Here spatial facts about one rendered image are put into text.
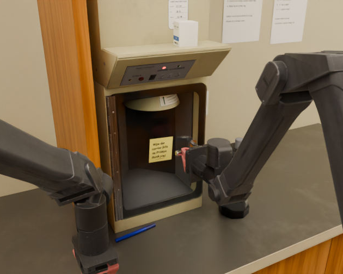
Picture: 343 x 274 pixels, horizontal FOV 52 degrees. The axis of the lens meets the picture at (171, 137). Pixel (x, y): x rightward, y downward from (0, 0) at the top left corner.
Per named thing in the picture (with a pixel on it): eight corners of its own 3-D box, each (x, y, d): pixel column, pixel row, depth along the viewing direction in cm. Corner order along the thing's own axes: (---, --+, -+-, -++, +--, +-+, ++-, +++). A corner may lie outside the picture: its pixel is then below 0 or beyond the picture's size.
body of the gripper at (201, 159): (207, 142, 98) (222, 152, 92) (206, 175, 102) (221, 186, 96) (187, 147, 95) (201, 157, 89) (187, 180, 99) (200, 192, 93)
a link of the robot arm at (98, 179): (40, 182, 60) (86, 166, 59) (59, 154, 71) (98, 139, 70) (72, 236, 64) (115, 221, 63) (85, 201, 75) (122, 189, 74)
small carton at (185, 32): (173, 44, 94) (173, 20, 91) (191, 43, 95) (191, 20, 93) (178, 47, 89) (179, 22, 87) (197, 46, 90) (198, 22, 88)
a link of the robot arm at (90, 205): (69, 203, 60) (102, 203, 61) (78, 183, 67) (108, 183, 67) (73, 236, 63) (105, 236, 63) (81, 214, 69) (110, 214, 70)
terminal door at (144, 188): (116, 220, 108) (107, 94, 93) (201, 195, 121) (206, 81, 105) (117, 221, 107) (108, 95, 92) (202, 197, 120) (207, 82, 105)
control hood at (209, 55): (103, 87, 92) (99, 48, 88) (207, 74, 105) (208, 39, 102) (117, 98, 82) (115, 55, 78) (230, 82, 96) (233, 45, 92)
